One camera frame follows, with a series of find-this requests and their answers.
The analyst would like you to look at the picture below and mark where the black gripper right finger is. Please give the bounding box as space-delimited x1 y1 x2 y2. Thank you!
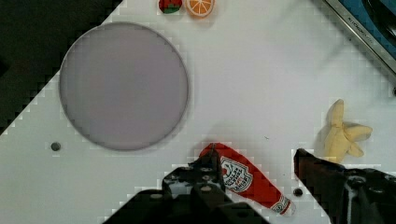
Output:
293 148 346 224

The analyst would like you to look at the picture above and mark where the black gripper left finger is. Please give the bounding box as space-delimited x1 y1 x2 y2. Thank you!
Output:
162 143 225 197

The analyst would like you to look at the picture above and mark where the red ketchup bottle toy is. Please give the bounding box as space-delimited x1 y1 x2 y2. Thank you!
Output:
199 143 296 217

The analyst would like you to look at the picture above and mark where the yellow peeled banana toy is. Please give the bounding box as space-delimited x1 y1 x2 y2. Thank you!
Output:
324 99 373 163

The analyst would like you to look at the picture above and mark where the grey round plate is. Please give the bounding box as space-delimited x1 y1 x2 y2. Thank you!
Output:
59 22 190 150

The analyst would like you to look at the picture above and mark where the orange slice toy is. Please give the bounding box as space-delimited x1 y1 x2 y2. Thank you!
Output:
185 0 216 18

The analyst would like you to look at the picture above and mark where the small red strawberry toy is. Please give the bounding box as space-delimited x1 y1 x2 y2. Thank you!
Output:
158 0 183 14

